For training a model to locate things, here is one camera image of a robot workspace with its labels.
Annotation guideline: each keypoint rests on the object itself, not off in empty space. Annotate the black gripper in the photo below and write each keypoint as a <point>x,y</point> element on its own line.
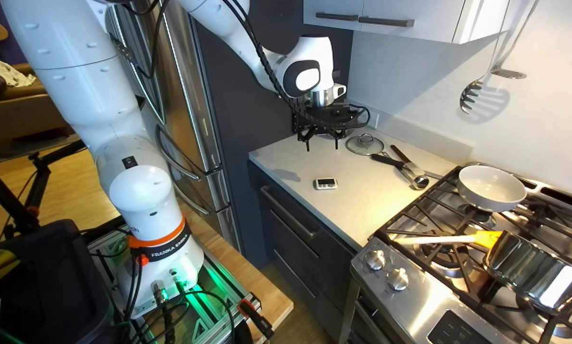
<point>335,121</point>

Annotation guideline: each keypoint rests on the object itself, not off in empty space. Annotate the small white digital timer remote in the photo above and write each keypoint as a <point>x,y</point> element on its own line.
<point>323,184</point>

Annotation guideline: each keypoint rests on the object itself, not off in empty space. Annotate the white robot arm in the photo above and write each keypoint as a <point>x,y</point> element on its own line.
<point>67,46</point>

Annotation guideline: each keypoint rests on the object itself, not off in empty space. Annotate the white mug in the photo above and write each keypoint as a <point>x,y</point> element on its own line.
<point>321,98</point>

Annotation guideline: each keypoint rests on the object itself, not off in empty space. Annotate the glass pot lid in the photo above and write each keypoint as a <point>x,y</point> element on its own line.
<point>363,144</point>

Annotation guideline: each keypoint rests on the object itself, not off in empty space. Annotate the dark lower cabinet drawers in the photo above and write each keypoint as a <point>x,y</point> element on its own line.
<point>310,256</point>

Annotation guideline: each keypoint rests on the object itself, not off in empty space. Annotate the left stove knob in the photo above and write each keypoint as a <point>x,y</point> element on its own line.
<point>375,260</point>

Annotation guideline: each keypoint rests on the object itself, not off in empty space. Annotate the stove knob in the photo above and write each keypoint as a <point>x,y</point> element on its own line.
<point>398,279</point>
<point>375,260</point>

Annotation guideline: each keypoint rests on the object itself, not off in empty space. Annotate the hanging slotted spatula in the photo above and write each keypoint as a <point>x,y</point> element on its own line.
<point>480,100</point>

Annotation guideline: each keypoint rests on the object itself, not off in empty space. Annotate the right stove knob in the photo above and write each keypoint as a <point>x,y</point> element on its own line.
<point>398,279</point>

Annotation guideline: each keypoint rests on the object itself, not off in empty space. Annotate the stainless steel refrigerator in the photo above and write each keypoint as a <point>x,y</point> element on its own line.
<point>161,60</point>

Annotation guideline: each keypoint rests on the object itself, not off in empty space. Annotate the white upper cabinet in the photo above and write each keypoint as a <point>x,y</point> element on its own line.
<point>453,21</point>

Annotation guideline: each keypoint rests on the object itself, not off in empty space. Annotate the white frying pan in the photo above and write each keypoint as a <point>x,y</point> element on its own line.
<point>488,188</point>

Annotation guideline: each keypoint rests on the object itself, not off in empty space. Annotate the stainless steel gas stove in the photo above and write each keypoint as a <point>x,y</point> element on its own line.
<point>451,295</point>

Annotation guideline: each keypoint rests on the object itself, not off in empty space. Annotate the yellow silicone spatula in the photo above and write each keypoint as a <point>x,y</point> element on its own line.
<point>484,239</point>

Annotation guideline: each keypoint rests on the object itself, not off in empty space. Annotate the stainless steel saucepan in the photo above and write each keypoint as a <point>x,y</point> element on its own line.
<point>534,274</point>

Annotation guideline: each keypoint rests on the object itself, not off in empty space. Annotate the black tripod stand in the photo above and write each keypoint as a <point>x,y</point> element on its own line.
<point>23,207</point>

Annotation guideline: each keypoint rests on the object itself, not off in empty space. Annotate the black bin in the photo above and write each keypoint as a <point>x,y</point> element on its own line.
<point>55,293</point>

